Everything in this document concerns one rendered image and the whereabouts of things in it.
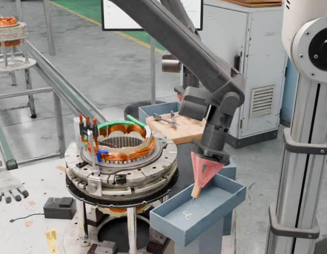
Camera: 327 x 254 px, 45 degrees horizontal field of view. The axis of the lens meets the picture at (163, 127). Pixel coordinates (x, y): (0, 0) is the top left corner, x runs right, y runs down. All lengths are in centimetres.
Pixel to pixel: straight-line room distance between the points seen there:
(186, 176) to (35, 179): 64
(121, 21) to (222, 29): 151
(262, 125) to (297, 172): 258
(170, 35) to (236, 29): 252
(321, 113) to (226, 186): 31
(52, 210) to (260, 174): 212
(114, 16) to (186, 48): 131
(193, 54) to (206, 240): 46
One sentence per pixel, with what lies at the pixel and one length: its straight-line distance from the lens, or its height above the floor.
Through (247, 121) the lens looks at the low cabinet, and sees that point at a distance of 352.
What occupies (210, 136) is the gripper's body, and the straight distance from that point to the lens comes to 93.
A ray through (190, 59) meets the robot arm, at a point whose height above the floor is 141.
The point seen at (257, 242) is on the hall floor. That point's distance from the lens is 257.
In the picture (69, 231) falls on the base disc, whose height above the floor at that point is 80.
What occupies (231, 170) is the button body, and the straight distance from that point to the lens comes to 121.
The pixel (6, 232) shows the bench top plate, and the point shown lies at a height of 78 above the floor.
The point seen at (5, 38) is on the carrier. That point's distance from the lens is 318.
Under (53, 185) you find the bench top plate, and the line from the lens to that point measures 163.
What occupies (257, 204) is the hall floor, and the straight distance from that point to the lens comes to 289.
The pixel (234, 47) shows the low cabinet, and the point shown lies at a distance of 336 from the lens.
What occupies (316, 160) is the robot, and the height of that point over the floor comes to 113.
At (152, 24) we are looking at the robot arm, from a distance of 82.
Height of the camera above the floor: 163
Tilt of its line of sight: 24 degrees down
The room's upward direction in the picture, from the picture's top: straight up
